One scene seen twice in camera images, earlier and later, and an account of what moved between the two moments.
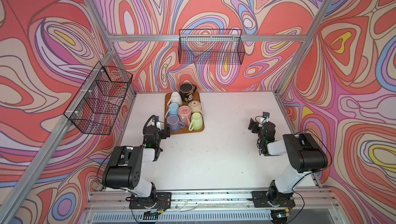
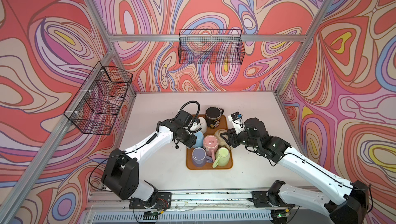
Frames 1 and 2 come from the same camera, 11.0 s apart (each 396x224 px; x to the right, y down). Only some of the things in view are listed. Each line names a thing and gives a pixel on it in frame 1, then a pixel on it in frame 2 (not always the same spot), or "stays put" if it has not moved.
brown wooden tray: x=185 y=130 to x=190 y=165
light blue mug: x=174 y=110 to x=199 y=140
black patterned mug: x=186 y=90 to x=213 y=116
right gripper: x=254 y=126 to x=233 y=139
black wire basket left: x=95 y=108 stays put
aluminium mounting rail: x=308 y=200 stays put
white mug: x=176 y=98 to x=203 y=124
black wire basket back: x=211 y=46 stays put
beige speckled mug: x=195 y=106 to x=221 y=141
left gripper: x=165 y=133 to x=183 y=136
